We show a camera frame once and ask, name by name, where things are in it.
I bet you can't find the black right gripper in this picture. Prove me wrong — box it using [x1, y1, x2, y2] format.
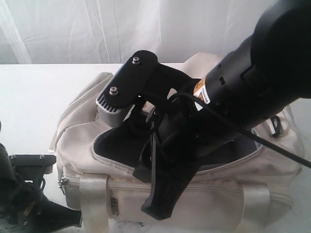
[133, 93, 243, 220]

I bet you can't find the white backdrop curtain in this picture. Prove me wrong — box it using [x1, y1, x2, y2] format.
[0, 0, 273, 64]

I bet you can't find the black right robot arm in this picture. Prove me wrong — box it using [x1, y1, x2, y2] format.
[134, 0, 311, 220]

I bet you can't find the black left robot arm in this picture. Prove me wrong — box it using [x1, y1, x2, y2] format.
[0, 145, 82, 233]

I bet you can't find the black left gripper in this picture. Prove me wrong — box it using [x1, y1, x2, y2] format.
[0, 170, 82, 233]

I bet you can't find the cream fabric duffel bag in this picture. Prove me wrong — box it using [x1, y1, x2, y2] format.
[50, 53, 304, 233]

